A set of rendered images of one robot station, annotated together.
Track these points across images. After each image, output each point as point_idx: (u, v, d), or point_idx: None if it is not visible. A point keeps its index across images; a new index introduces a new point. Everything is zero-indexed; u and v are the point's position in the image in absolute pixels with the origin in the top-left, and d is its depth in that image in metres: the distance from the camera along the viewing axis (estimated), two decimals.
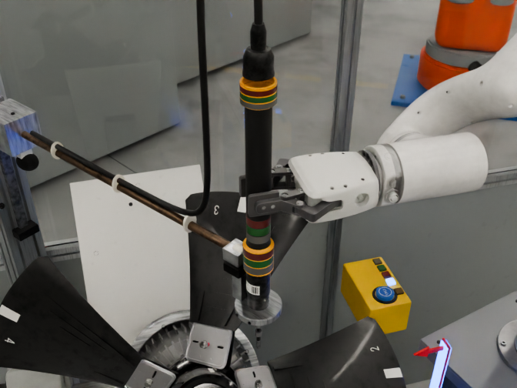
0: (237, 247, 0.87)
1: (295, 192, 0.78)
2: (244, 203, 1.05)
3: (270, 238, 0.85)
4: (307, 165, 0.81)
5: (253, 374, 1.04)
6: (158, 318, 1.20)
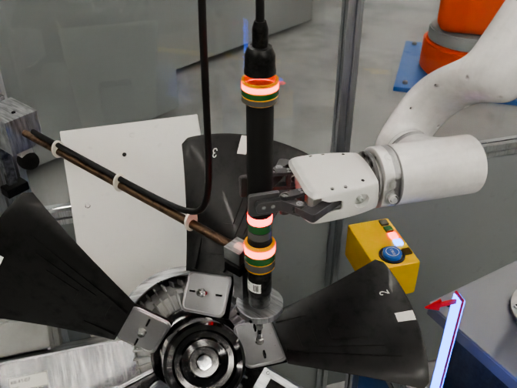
0: (238, 245, 0.87)
1: (295, 192, 0.78)
2: (244, 145, 0.98)
3: (271, 236, 0.85)
4: (307, 166, 0.81)
5: (254, 326, 0.97)
6: (154, 274, 1.14)
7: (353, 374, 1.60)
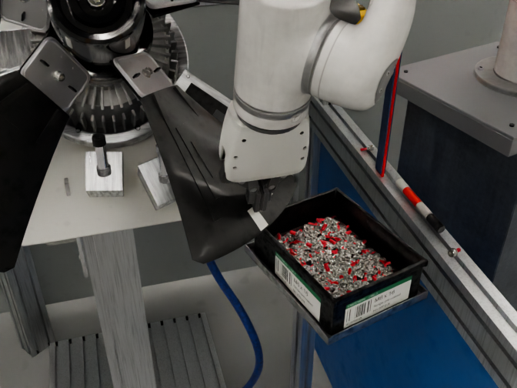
0: None
1: (276, 180, 0.76)
2: None
3: None
4: (256, 172, 0.72)
5: (157, 67, 0.83)
6: None
7: (311, 190, 1.47)
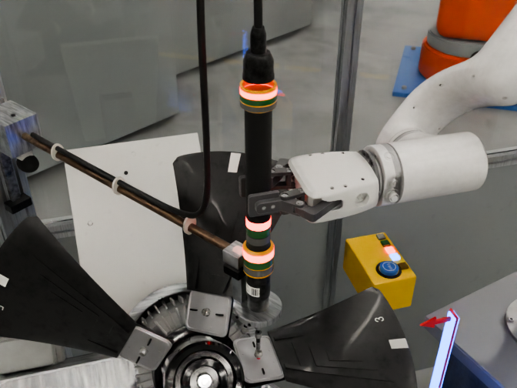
0: (237, 249, 0.87)
1: (295, 192, 0.78)
2: (398, 344, 1.03)
3: (270, 240, 0.85)
4: (307, 165, 0.81)
5: None
6: (155, 290, 1.16)
7: None
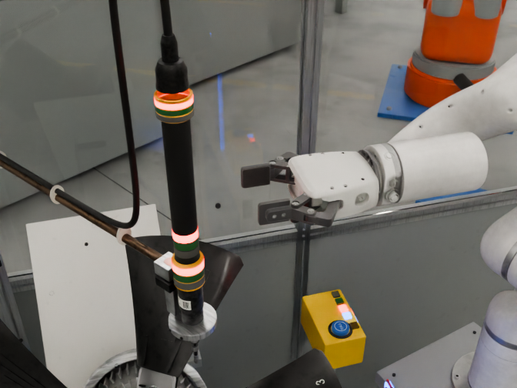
0: (168, 261, 0.85)
1: (304, 198, 0.77)
2: None
3: (200, 252, 0.83)
4: (307, 165, 0.81)
5: None
6: (113, 356, 1.23)
7: None
